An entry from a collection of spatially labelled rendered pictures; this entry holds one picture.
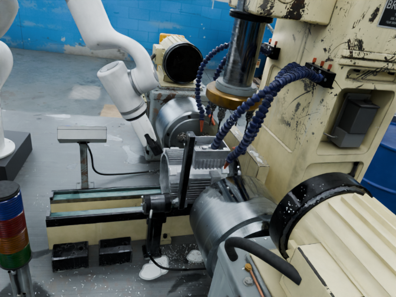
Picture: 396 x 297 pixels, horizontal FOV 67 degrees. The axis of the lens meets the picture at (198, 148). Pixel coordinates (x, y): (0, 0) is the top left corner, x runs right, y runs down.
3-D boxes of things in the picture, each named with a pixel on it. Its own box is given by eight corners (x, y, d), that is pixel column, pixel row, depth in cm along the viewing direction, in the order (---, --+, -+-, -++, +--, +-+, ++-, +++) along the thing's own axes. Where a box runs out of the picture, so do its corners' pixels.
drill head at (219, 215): (246, 217, 106) (264, 157, 94) (316, 335, 73) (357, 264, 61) (177, 223, 98) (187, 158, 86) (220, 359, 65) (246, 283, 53)
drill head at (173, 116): (195, 131, 161) (203, 86, 149) (218, 170, 131) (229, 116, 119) (148, 131, 153) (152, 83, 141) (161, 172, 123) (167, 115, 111)
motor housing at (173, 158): (206, 180, 121) (214, 138, 112) (222, 212, 106) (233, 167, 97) (157, 182, 115) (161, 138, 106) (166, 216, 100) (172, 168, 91)
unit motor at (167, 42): (180, 106, 180) (189, 32, 160) (194, 132, 153) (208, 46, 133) (135, 105, 172) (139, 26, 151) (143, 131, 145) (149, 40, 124)
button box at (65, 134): (106, 142, 119) (106, 129, 120) (106, 139, 112) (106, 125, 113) (59, 143, 114) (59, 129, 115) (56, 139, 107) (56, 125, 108)
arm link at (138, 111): (117, 105, 97) (122, 112, 99) (119, 116, 90) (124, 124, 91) (141, 93, 97) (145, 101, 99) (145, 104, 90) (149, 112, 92)
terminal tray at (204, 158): (216, 152, 111) (220, 135, 107) (226, 169, 102) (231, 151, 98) (185, 153, 107) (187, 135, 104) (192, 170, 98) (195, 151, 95)
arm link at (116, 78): (146, 92, 96) (120, 102, 97) (126, 54, 88) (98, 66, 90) (144, 105, 89) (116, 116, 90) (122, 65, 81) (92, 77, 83)
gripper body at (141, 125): (122, 109, 98) (138, 135, 105) (124, 122, 90) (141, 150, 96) (142, 99, 99) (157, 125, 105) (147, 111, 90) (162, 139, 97)
